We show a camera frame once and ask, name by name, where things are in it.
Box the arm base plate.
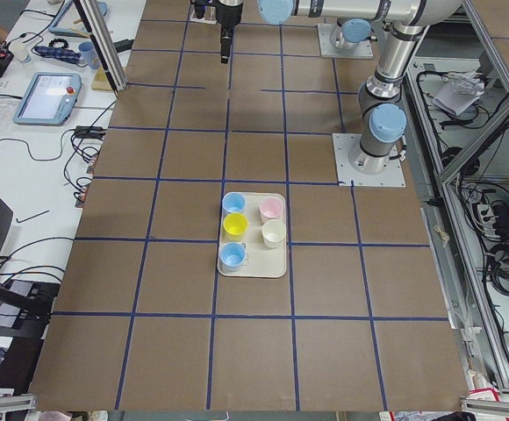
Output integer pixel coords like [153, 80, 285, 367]
[318, 18, 373, 60]
[332, 133, 406, 188]

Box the blue plaid cloth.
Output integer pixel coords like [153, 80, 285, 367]
[32, 46, 86, 67]

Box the wooden mug tree stand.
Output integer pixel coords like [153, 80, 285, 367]
[84, 35, 114, 92]

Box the yellow cup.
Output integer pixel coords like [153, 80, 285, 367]
[223, 212, 248, 242]

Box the white paper cup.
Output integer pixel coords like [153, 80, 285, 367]
[9, 40, 31, 64]

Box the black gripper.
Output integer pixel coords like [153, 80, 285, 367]
[191, 0, 243, 64]

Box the blue cup top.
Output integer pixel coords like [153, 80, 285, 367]
[221, 192, 246, 216]

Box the blue cup bottom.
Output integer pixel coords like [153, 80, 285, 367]
[219, 242, 248, 273]

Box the cream plastic tray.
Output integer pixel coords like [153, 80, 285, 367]
[218, 192, 287, 278]

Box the blue cup on desk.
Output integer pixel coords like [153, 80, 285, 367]
[78, 41, 100, 70]

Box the pink cup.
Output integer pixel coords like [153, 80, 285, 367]
[259, 196, 283, 223]

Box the blue teach pendant near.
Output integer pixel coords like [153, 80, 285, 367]
[12, 72, 82, 126]

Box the blue teach pendant far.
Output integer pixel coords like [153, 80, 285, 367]
[48, 1, 89, 38]

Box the blue teach pendant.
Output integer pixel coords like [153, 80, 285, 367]
[48, 1, 89, 38]
[12, 72, 82, 126]

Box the aluminium frame post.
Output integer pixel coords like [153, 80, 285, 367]
[74, 0, 128, 93]

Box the black power adapter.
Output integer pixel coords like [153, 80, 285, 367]
[74, 125, 106, 139]

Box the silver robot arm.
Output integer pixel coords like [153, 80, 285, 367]
[257, 1, 448, 175]
[329, 18, 372, 50]

